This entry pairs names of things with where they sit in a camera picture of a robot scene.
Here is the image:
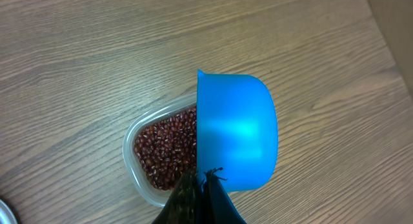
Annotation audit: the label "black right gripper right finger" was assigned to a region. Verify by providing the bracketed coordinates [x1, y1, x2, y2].
[201, 167, 246, 224]

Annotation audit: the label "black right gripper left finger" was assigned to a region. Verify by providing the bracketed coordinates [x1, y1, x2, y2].
[152, 171, 200, 224]

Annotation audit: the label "blue plastic measuring scoop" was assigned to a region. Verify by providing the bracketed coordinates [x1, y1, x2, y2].
[196, 70, 278, 192]

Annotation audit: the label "blue metal bowl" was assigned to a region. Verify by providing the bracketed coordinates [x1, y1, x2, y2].
[0, 200, 18, 224]

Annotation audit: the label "red beans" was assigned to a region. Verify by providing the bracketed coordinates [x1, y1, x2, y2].
[134, 107, 197, 190]

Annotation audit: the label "clear plastic food container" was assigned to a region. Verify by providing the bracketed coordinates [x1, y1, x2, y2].
[122, 92, 197, 208]

